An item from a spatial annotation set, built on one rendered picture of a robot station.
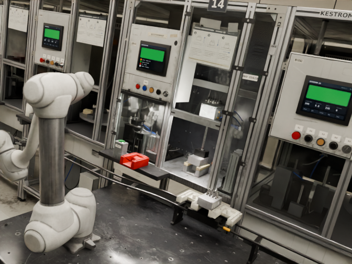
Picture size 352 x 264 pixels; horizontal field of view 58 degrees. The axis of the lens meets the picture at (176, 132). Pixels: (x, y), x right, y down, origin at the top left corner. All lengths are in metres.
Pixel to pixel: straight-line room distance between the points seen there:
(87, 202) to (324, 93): 1.27
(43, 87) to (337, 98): 1.32
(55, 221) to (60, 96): 0.52
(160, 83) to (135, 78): 0.21
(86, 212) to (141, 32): 1.26
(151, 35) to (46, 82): 1.08
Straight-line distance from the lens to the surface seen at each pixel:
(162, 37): 2.17
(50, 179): 1.43
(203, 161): 2.22
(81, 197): 1.61
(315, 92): 1.74
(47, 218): 1.46
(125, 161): 2.18
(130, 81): 2.30
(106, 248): 1.75
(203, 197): 1.86
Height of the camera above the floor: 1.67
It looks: 13 degrees down
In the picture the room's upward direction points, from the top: 11 degrees clockwise
